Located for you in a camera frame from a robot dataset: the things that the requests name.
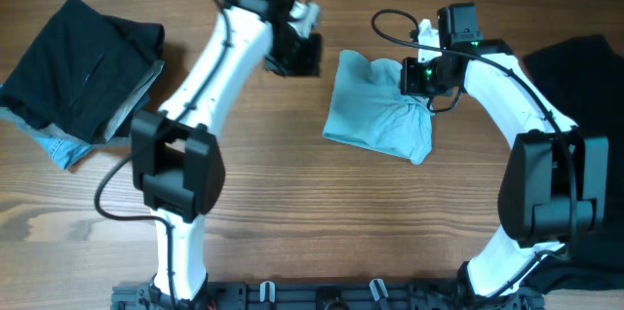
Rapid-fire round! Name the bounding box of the light blue t-shirt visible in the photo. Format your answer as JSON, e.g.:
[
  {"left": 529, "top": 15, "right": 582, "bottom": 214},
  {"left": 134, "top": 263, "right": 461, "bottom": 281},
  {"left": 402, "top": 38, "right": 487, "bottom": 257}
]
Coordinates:
[{"left": 323, "top": 50, "right": 432, "bottom": 165}]

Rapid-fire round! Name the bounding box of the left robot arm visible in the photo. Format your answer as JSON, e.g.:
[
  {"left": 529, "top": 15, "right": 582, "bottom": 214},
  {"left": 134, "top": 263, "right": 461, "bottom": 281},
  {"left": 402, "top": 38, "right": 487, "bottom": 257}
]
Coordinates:
[{"left": 131, "top": 0, "right": 322, "bottom": 309}]

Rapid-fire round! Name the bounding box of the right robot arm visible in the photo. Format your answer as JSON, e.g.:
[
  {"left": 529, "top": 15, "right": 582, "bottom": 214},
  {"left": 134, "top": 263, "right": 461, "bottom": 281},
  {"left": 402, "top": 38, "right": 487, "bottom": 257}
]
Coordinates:
[{"left": 401, "top": 3, "right": 608, "bottom": 309}]

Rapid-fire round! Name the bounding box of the black garment right pile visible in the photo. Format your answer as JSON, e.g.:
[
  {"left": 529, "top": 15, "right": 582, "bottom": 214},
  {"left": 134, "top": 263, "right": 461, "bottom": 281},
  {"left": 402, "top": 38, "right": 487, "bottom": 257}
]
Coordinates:
[{"left": 523, "top": 35, "right": 623, "bottom": 294}]

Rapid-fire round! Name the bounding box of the folded grey garment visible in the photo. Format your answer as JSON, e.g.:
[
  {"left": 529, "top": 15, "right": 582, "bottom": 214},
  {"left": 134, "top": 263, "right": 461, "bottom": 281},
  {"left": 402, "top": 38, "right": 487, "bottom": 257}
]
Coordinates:
[{"left": 1, "top": 59, "right": 165, "bottom": 147}]

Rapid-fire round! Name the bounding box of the folded black garment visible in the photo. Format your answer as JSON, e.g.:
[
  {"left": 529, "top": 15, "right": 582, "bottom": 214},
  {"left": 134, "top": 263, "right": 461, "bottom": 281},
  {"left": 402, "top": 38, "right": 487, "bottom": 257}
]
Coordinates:
[{"left": 1, "top": 0, "right": 165, "bottom": 142}]

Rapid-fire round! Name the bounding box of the folded blue denim garment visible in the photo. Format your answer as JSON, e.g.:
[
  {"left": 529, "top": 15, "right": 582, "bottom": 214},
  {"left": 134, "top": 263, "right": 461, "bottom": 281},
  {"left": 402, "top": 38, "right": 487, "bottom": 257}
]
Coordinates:
[{"left": 0, "top": 85, "right": 152, "bottom": 172}]

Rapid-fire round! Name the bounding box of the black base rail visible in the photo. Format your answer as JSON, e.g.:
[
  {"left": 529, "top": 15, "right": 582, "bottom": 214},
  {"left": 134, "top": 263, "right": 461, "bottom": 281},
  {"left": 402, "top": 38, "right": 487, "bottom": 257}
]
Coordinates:
[{"left": 110, "top": 279, "right": 546, "bottom": 310}]

